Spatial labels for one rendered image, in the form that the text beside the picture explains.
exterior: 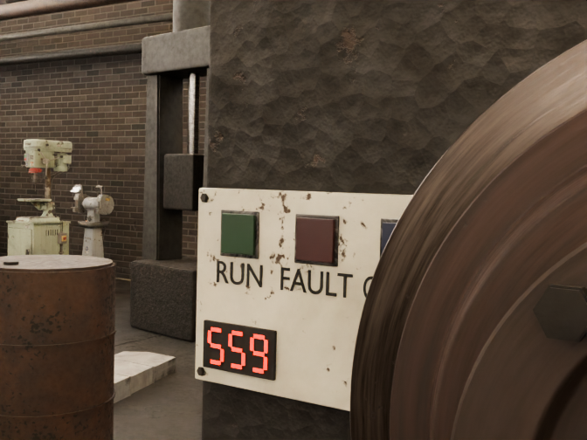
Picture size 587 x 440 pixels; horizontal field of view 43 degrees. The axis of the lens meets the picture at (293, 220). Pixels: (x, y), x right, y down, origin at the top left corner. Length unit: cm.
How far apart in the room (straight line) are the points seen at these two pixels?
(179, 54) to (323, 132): 545
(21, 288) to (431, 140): 259
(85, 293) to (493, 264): 279
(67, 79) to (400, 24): 949
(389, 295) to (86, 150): 931
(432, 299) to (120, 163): 891
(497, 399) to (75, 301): 282
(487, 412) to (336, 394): 30
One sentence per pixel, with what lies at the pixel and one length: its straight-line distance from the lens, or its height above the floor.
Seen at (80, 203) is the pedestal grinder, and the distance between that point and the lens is 923.
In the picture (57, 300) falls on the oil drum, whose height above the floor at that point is 76.
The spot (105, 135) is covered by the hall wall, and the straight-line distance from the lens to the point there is 949.
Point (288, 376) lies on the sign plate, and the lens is 66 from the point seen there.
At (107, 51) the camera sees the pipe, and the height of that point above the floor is 268.
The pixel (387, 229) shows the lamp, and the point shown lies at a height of 121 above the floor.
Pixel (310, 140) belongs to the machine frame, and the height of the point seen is 128.
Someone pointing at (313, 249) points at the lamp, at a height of 119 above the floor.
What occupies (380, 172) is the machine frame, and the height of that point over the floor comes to 126.
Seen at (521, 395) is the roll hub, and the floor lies 116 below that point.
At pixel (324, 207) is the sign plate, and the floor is 123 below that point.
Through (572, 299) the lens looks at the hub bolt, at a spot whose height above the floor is 120.
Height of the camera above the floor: 125
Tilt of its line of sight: 3 degrees down
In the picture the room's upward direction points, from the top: 2 degrees clockwise
